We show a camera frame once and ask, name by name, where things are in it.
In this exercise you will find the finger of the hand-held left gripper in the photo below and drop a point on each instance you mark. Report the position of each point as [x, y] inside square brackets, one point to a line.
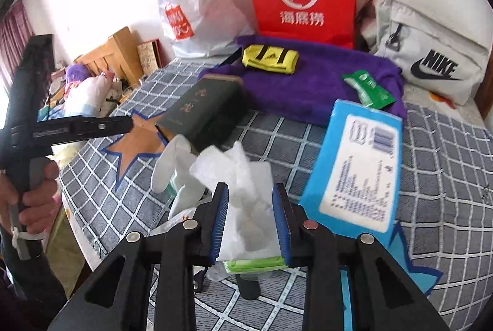
[96, 126]

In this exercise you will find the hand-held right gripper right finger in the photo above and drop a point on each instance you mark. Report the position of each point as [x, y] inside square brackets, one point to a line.
[281, 223]

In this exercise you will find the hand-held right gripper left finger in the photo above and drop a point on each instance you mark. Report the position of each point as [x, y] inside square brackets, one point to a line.
[219, 223]

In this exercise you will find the white tissue packet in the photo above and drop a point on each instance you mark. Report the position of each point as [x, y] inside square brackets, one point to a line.
[246, 192]

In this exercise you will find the green tissue pack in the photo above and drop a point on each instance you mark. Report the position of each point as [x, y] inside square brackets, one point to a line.
[250, 264]

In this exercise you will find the person's left forearm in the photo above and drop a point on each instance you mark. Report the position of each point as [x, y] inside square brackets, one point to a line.
[23, 277]

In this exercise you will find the person's left hand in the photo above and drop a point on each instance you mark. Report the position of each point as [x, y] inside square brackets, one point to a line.
[38, 196]

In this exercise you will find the pile of pale bedding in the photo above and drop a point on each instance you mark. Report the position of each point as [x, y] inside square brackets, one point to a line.
[88, 92]

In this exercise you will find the white red-print snack packet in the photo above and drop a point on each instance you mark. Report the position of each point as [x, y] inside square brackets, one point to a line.
[173, 227]

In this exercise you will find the purple plush toy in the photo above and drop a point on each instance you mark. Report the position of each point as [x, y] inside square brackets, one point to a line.
[75, 73]

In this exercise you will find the pink curtain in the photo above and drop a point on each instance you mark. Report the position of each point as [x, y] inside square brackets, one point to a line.
[15, 34]

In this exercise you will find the wooden headboard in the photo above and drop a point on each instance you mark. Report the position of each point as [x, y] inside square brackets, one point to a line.
[115, 53]

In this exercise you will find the white glove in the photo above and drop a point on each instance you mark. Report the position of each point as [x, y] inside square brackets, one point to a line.
[169, 157]

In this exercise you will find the brown framed picture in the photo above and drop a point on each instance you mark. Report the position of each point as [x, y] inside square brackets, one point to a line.
[148, 55]

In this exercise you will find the blue tissue pack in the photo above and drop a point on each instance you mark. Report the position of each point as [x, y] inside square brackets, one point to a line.
[362, 169]

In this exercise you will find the dark green box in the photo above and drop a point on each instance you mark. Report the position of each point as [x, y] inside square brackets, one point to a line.
[200, 111]

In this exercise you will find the purple fuzzy cloth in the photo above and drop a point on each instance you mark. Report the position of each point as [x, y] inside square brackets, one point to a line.
[308, 92]

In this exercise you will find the green wet wipe packet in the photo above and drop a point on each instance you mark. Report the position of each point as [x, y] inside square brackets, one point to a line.
[371, 90]

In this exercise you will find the yellow black-striped pouch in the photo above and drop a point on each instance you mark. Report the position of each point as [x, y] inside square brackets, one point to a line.
[250, 57]

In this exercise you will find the grey sling bag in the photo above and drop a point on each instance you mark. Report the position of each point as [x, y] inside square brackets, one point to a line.
[416, 34]

